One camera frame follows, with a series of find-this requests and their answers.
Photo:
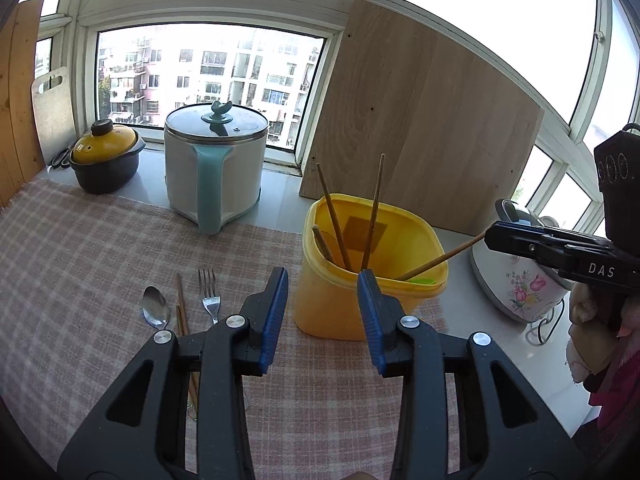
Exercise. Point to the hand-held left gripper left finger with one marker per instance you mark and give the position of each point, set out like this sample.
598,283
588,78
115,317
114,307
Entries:
272,320

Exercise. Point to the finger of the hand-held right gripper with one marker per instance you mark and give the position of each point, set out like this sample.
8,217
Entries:
525,252
550,236

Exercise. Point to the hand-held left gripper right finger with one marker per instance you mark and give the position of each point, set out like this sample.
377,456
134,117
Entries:
372,320

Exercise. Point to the yellow plastic container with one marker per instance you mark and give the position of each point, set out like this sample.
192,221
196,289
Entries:
330,305

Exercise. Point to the metal fork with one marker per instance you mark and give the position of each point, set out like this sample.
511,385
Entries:
211,305

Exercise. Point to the long brown chopstick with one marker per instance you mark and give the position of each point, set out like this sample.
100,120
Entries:
322,242
179,322
182,305
375,205
332,210
440,260

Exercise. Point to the metal spoon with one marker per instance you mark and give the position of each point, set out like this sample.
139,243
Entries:
155,305

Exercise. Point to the person's right forearm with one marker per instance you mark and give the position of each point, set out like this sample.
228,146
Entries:
615,385

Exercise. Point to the white floral rice cooker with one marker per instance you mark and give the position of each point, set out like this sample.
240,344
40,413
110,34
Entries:
515,285

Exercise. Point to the black rimmed glass lid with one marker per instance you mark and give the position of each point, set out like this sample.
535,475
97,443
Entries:
512,210

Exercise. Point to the light wood laminate board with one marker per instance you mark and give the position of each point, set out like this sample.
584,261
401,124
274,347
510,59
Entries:
425,110

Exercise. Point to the pink checkered tablecloth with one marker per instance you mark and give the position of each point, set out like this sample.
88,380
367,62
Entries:
75,260

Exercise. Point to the glass lid teal knob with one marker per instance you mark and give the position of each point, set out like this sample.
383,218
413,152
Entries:
200,122

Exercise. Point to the black clay pot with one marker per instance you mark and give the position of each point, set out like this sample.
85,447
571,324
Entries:
105,175

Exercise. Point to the yellow ceramic pot lid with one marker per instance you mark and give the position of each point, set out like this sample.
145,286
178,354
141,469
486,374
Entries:
110,142

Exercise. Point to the apartment building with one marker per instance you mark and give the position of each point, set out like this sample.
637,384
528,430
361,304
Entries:
225,70

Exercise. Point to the pale cutting board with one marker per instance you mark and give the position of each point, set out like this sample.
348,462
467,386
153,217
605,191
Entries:
52,120

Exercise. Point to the pine plank panel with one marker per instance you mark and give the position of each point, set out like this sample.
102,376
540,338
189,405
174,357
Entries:
17,100

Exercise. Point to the white window frame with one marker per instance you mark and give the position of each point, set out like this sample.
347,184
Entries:
210,5

